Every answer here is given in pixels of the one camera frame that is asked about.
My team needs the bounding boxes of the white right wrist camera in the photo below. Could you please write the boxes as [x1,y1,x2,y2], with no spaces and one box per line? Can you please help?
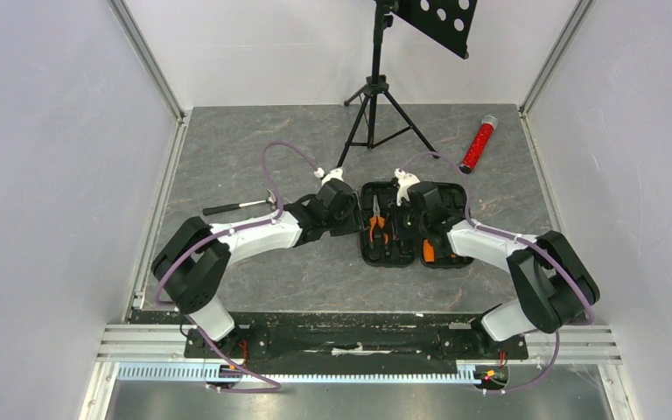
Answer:
[394,168,421,207]

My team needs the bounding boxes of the black music stand tripod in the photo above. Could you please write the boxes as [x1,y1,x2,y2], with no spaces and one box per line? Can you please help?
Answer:
[337,0,478,167]

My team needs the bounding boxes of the black orange nut driver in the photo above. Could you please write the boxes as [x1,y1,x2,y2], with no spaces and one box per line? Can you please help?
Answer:
[391,216,403,242]

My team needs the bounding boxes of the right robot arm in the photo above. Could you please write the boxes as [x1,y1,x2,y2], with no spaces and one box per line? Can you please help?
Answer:
[397,180,600,357]

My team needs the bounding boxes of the claw hammer black handle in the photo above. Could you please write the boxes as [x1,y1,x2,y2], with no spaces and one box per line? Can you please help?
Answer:
[201,190,277,216]

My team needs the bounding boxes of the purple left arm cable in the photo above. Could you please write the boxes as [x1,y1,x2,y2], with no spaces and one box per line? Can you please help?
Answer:
[153,142,328,394]

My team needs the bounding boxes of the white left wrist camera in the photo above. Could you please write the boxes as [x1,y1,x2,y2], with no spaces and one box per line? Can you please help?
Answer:
[320,167,344,186]

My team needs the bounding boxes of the large orange-handled screwdriver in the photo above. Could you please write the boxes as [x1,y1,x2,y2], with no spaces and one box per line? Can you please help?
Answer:
[422,240,436,263]

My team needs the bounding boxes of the red glitter tube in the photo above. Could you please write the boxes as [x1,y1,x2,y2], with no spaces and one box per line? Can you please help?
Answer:
[459,115,498,174]

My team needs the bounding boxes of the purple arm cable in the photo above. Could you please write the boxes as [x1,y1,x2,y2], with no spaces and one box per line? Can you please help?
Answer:
[153,142,328,394]
[399,151,597,396]

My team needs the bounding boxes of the black plastic tool case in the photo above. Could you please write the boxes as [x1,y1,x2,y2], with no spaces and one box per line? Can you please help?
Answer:
[360,178,473,270]

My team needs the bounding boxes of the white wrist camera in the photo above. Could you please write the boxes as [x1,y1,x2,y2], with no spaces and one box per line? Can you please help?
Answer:
[394,168,421,207]
[320,167,344,186]

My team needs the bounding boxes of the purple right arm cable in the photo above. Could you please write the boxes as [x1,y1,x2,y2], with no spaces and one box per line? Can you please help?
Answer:
[399,151,597,396]

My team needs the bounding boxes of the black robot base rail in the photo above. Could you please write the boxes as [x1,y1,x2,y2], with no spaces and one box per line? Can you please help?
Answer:
[184,312,529,375]

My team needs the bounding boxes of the orange-handled pliers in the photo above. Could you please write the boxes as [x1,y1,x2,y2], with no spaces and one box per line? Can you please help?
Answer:
[369,195,388,249]

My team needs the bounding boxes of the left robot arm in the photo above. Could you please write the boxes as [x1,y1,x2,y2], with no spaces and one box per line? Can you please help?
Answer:
[150,178,361,357]

